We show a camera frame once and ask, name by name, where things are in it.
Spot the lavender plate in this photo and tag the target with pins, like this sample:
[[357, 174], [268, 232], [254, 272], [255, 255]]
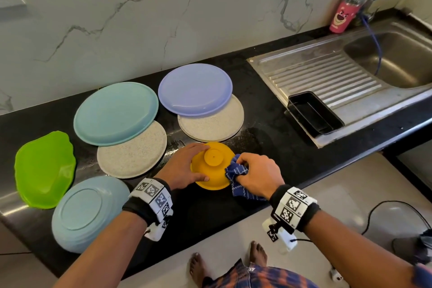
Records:
[[196, 88]]

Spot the light blue bowl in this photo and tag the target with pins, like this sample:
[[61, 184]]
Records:
[[88, 213]]

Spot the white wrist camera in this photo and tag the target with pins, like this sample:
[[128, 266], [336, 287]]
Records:
[[159, 229], [278, 234]]

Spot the teal plate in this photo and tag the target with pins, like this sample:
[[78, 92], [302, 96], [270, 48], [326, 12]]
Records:
[[115, 112]]

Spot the blue orange plaid shirt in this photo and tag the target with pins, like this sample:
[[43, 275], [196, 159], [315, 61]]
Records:
[[256, 279]]

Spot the blue striped cloth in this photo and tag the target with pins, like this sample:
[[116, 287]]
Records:
[[236, 178]]

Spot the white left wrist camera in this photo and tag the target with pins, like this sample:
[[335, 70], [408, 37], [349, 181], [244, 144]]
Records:
[[159, 229]]

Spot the person's right foot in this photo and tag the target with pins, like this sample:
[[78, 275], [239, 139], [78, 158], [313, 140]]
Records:
[[258, 253]]

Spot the person's left hand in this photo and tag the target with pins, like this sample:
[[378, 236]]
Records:
[[179, 169]]

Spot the green plate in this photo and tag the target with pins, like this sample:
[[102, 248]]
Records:
[[44, 169]]

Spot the person's left forearm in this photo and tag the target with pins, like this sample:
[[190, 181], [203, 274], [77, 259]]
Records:
[[94, 257]]

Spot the person's foot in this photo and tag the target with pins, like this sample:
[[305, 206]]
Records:
[[258, 253], [198, 269]]

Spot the yellow bowl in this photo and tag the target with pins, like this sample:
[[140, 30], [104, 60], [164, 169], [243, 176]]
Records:
[[212, 163]]

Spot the person's left foot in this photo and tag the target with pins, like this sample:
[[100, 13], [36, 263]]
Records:
[[198, 269]]

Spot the steel sink drainboard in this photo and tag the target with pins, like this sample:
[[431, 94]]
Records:
[[317, 72]]

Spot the speckled white plate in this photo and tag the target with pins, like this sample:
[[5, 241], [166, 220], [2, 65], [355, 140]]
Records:
[[219, 128], [133, 155]]

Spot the white power adapter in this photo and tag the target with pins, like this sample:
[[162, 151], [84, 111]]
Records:
[[335, 275]]

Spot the person's right hand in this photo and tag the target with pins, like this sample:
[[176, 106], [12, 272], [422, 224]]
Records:
[[262, 175]]

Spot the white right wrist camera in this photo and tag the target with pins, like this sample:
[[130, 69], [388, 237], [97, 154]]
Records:
[[278, 234]]

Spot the black plastic tray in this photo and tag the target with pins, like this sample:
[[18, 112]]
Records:
[[314, 113]]

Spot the person's right forearm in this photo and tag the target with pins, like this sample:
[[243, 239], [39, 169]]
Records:
[[358, 254]]

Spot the right wrist marker band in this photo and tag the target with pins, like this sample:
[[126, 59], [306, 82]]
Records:
[[293, 208]]

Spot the left wrist marker band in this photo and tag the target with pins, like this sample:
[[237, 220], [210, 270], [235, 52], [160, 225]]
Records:
[[150, 200]]

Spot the wrist marker band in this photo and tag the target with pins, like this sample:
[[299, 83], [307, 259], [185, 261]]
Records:
[[150, 200], [293, 208]]

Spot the red bear cup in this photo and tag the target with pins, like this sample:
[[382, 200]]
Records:
[[344, 16]]

